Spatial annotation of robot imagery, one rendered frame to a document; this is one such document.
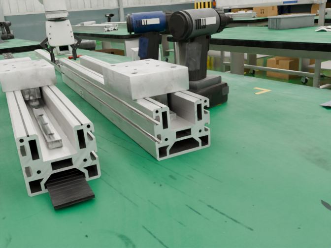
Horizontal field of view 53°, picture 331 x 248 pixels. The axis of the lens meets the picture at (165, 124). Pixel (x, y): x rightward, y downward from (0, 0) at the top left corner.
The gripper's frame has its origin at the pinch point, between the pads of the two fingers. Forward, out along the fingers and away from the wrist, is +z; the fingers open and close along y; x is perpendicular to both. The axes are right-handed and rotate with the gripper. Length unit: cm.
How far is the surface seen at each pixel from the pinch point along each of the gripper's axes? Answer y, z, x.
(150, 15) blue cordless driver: -18, -15, 51
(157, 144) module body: 5, 3, 100
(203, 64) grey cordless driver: -17, -4, 80
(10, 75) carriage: 22, -6, 68
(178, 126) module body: 0, 2, 99
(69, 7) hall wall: -231, -46, -1117
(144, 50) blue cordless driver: -15, -5, 50
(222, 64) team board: -241, 60, -225
